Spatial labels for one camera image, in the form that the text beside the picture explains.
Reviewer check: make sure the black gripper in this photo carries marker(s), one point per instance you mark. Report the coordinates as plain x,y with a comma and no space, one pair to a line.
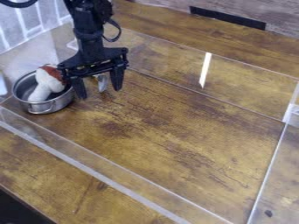
109,61

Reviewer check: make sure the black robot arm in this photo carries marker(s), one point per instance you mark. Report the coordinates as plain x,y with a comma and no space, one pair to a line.
94,26

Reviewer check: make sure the plush mushroom toy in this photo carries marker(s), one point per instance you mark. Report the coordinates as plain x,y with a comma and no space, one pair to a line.
50,83

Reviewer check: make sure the small silver metal pot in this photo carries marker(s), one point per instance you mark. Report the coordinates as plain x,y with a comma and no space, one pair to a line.
57,102

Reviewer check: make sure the clear acrylic barrier panel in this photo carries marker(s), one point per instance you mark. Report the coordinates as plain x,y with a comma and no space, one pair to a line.
166,202

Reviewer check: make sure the black wall strip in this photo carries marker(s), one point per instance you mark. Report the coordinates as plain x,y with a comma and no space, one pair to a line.
229,18

